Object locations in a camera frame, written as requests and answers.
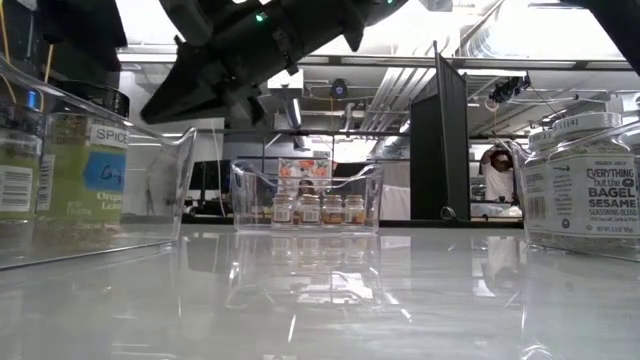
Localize ceiling light strip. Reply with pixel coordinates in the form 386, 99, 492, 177
115, 47, 176, 65

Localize floral poster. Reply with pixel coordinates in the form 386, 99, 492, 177
277, 157, 337, 189

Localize black hanging camera cluster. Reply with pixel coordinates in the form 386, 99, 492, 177
488, 73, 532, 105

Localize clear plastic bin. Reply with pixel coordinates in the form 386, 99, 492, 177
229, 159, 385, 236
509, 117, 640, 264
0, 54, 197, 271

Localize person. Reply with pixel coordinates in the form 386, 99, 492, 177
295, 178, 317, 199
478, 148, 516, 204

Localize white round pillar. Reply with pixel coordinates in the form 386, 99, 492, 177
192, 117, 227, 166

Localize silver ceiling ducts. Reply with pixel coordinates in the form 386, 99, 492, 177
359, 67, 436, 134

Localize black partition panel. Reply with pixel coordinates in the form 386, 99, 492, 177
409, 40, 471, 221

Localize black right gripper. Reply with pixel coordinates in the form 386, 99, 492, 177
141, 24, 296, 127

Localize dark background monitor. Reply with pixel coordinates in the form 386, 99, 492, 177
188, 159, 232, 194

